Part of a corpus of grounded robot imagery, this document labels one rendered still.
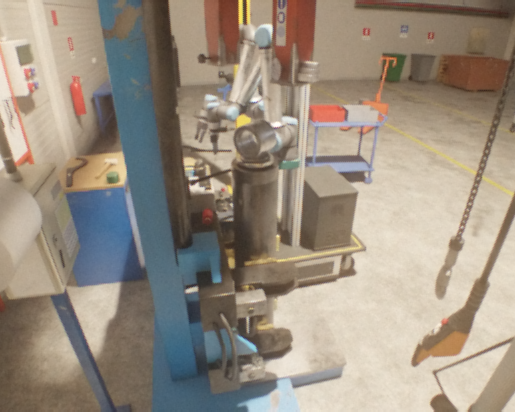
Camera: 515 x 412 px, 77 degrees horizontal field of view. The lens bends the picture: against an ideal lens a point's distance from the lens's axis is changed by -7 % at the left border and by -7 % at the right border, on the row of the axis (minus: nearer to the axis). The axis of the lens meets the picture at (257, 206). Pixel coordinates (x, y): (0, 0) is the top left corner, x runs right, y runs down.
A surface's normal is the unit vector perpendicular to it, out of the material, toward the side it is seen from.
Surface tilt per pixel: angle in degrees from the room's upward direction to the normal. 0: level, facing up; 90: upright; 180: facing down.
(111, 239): 90
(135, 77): 90
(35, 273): 90
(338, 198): 90
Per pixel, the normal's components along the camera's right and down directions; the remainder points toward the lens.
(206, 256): 0.22, 0.48
